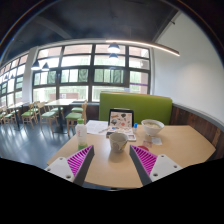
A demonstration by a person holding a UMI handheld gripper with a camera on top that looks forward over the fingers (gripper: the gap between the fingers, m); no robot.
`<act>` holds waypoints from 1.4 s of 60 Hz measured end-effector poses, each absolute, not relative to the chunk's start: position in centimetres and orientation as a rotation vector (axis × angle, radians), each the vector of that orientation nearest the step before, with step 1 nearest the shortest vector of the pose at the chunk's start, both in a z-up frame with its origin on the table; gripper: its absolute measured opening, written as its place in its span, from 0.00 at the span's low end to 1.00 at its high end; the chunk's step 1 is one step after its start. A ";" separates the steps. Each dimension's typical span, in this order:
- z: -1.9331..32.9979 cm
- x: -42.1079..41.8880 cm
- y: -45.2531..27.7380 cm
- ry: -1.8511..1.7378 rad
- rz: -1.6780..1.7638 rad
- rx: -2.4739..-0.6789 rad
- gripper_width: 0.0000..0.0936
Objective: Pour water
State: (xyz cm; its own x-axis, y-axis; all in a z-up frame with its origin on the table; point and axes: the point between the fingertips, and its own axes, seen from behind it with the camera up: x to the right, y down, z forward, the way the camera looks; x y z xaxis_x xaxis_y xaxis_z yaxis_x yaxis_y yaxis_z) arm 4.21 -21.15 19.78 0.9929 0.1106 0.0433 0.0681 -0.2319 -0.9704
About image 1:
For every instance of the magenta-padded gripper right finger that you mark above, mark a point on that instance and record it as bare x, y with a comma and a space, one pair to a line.
163, 166

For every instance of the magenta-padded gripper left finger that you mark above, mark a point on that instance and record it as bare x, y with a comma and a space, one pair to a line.
56, 167

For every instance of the green-capped clear drink bottle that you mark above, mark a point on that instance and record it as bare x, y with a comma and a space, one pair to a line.
81, 133

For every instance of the small white receipt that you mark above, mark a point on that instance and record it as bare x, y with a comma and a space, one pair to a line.
157, 140

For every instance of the white bowl of noodles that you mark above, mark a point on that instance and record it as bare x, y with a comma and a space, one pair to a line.
152, 128

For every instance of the colourful sticker sheet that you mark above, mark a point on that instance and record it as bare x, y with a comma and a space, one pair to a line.
126, 135

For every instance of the small blue-capped bottle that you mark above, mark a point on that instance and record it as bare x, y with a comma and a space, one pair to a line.
135, 126

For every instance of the white patterned paper cup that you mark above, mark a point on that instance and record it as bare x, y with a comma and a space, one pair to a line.
118, 141

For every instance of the group of green-seated wooden chairs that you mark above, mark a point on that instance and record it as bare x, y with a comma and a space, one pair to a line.
48, 115

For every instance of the green upholstered bench backrest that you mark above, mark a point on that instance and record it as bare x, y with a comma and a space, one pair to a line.
146, 106

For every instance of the wooden dining table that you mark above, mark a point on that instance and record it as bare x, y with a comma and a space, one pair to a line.
61, 102

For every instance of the long curved ceiling light strip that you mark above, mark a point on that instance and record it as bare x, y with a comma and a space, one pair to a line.
150, 44

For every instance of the group of dark pendant lamps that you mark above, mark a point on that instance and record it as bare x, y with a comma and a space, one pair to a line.
113, 49

